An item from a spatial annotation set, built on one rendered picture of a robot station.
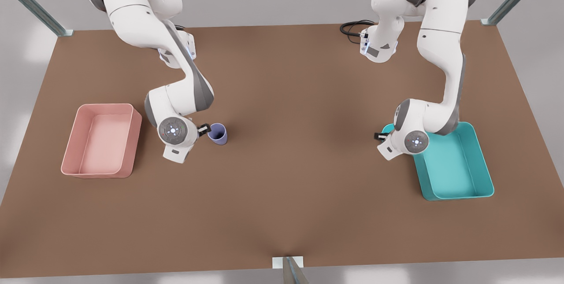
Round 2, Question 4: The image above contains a lavender blue cup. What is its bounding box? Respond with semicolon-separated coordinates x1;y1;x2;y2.
208;123;228;146

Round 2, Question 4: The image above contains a teal plastic box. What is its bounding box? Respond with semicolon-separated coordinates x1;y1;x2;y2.
381;122;495;201

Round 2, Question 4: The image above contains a pink plastic box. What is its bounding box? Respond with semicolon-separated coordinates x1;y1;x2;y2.
61;103;142;179

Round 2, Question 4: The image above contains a black cable loop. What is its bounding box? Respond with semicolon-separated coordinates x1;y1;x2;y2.
340;20;376;45

